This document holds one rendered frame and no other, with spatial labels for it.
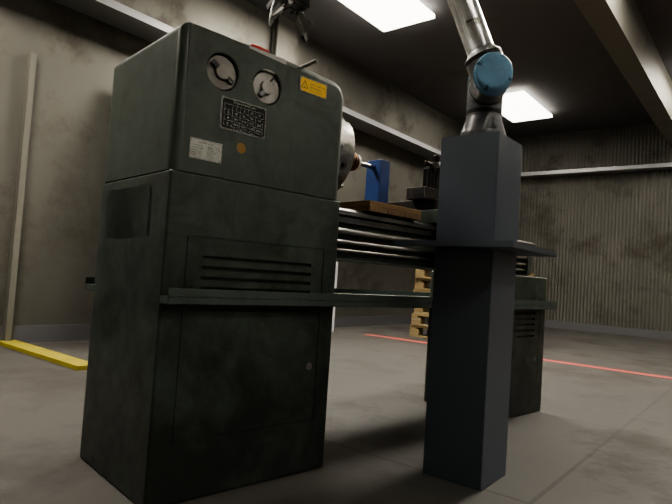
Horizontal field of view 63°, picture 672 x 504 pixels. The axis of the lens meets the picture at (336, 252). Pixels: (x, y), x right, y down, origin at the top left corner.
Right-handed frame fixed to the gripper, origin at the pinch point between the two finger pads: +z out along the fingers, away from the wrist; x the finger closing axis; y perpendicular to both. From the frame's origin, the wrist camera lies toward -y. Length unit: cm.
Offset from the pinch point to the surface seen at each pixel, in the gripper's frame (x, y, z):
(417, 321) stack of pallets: 379, -241, 124
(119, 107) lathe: -44, -24, 31
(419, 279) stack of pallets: 381, -243, 77
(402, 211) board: 57, 6, 52
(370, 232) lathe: 41, 4, 62
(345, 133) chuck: 26.6, 3.0, 27.4
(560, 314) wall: 794, -272, 119
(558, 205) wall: 792, -284, -64
